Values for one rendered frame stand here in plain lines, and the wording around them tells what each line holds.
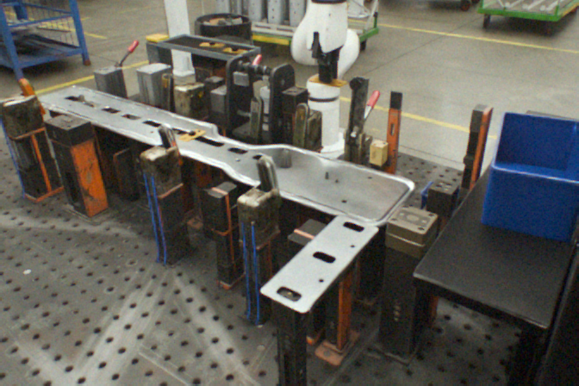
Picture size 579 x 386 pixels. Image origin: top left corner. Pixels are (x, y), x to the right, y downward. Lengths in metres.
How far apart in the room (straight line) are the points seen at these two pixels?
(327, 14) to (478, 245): 0.54
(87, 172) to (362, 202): 0.91
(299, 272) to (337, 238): 0.13
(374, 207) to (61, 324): 0.81
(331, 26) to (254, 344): 0.74
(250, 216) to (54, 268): 0.70
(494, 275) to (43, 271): 1.18
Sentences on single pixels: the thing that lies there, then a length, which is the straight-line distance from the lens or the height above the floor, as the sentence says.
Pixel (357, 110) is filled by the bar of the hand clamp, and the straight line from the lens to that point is 1.28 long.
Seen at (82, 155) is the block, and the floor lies 0.93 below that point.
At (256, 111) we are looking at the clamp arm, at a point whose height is 1.07.
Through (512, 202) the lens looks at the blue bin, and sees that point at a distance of 1.03.
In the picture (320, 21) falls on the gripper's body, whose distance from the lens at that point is 1.04.
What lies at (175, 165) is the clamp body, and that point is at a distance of 1.34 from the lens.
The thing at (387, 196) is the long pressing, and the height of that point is 1.00.
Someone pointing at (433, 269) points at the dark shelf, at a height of 1.03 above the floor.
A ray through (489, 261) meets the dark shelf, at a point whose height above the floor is 1.03.
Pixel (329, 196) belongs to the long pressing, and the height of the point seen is 1.00.
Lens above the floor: 1.61
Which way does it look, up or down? 28 degrees down
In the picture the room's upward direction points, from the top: 1 degrees counter-clockwise
